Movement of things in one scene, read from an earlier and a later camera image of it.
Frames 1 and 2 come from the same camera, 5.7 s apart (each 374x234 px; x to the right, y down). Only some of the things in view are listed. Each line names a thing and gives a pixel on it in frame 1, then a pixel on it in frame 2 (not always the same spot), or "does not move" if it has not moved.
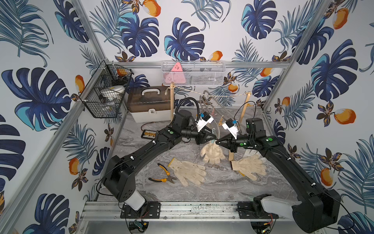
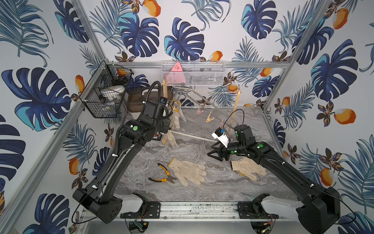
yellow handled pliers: x=169 y=179 does not move
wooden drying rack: x=248 y=95 to x=163 y=137
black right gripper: x=230 y=144 to x=220 y=152
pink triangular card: x=176 y=75 does not move
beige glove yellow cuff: x=188 y=172 does not move
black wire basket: x=102 y=96 does not move
